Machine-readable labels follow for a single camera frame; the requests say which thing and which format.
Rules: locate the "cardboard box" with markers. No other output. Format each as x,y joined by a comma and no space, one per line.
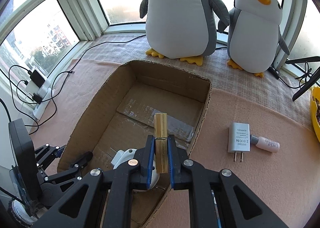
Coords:
155,97

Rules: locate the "white power strip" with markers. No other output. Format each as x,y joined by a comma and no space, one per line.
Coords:
41,110

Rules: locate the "wooden block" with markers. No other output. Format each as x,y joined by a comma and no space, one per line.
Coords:
161,142

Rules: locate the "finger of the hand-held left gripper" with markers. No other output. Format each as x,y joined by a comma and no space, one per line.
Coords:
67,175
50,152

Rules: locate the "yellow bowl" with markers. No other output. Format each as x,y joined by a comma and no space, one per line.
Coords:
312,107

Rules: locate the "white round plug adapter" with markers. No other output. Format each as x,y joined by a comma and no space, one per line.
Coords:
122,156

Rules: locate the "black plug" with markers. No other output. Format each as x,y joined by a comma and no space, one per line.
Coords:
37,98

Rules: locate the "white window frame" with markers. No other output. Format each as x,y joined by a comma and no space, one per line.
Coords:
75,5

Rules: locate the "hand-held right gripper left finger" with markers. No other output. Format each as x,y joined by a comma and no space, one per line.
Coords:
150,160

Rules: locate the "person's left forearm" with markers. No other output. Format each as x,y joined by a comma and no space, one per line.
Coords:
20,211

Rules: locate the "white charger plug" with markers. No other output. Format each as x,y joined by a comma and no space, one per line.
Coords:
238,137

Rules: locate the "large penguin plush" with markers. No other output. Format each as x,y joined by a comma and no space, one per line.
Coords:
175,17

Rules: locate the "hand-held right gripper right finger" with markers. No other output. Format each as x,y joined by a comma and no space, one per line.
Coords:
171,160

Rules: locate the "pink small tube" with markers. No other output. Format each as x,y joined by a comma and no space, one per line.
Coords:
267,144

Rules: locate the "grey plaid blanket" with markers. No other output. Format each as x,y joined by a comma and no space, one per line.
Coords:
220,77

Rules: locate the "black inline remote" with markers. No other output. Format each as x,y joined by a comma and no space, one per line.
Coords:
275,72

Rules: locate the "black tripod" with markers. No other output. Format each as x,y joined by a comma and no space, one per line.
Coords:
305,87

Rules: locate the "white charger brick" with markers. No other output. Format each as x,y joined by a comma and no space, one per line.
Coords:
31,87

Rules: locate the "small penguin plush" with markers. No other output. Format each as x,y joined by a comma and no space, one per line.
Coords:
255,37

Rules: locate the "black charger brick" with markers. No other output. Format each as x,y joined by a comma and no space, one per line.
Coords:
37,77

